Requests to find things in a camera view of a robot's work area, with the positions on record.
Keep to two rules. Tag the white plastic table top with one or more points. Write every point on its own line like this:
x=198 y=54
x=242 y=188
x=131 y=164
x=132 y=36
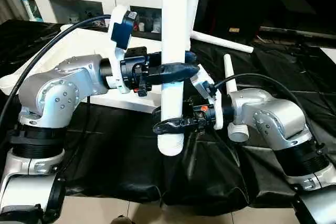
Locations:
x=131 y=102

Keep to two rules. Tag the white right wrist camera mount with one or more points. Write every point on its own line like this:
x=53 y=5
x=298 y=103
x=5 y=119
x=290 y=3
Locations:
x=202 y=82

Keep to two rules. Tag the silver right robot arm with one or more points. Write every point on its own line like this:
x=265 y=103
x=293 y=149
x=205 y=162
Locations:
x=273 y=119

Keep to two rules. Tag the white flat side panel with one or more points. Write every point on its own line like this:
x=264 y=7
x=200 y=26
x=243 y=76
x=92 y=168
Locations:
x=329 y=55

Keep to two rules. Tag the black work surface mat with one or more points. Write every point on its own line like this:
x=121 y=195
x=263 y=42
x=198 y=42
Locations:
x=131 y=166

